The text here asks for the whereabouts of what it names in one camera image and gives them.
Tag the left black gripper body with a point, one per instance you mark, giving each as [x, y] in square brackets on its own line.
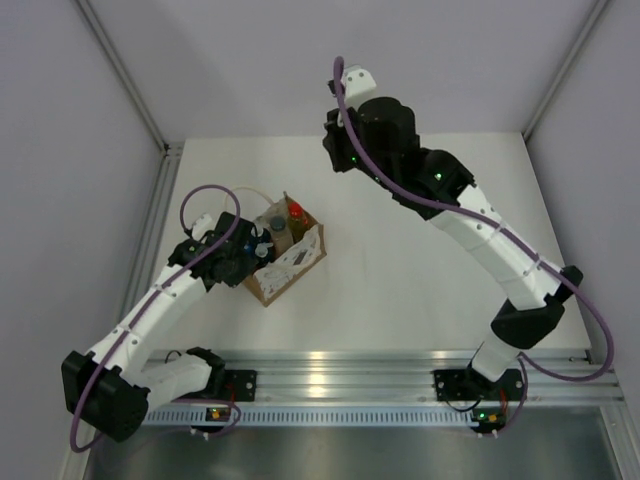
[242, 267]

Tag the clear square bottle grey cap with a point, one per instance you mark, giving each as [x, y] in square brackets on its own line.
[277, 225]

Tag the yellow bottle red cap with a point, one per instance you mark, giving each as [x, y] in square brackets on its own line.
[297, 221]

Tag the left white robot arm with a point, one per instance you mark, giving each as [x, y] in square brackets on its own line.
[111, 387]

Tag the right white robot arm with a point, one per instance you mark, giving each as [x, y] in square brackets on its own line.
[381, 141]

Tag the light blue pump bottle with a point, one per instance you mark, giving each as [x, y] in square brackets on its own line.
[255, 237]

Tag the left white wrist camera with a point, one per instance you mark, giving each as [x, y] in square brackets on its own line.
[200, 226]

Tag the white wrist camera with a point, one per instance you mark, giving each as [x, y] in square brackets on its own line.
[359, 86]
[200, 226]

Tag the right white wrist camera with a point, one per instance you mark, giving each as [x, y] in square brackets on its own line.
[359, 86]

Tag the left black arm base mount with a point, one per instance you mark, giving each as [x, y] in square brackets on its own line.
[239, 386]

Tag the aluminium frame rail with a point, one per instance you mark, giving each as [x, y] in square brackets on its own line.
[391, 378]

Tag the white slotted cable duct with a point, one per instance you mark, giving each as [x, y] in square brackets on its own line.
[309, 416]

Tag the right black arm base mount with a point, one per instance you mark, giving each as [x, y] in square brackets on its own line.
[466, 385]

